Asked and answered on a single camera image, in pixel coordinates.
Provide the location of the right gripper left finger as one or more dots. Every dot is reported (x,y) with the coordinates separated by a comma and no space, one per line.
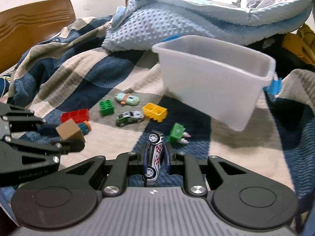
(120,169)

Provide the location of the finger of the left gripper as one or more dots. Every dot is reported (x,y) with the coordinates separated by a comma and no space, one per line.
(10,145)
(19,119)

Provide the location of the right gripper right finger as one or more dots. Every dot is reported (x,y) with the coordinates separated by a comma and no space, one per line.
(187,166)

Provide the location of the brown wooden cube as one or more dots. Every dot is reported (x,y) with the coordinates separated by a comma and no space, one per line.
(69,130)

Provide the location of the teal orange toy vehicle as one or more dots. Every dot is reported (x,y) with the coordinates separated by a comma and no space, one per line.
(84,127)

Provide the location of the checkered white toy car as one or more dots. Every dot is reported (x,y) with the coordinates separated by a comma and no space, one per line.
(153,158)

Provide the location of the yellow building block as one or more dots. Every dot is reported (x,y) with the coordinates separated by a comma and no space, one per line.
(155,112)

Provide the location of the green block with drills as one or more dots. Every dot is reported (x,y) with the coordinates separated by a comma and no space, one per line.
(178,134)

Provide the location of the red long building block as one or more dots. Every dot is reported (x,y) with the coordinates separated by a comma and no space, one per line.
(78,116)

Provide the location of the green silver toy car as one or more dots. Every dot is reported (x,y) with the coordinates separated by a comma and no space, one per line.
(129,117)

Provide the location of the green square building block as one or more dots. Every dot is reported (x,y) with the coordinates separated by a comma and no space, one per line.
(106,107)

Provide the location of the plaid blue white blanket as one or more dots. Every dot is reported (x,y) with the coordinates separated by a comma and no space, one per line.
(71,71)

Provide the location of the pastel blue toy vehicle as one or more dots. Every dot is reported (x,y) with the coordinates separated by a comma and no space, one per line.
(127,99)

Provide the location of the white plastic storage bin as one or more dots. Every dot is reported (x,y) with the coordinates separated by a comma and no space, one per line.
(218,78)

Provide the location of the wooden headboard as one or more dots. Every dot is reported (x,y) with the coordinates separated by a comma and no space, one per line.
(27,25)

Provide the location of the grey knitted blanket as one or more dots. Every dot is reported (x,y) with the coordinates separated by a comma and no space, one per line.
(299,86)

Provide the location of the light blue dotted blanket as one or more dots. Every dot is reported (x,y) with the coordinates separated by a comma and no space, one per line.
(144,23)

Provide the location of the mustard yellow garment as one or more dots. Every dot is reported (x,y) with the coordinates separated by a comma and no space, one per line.
(301,44)

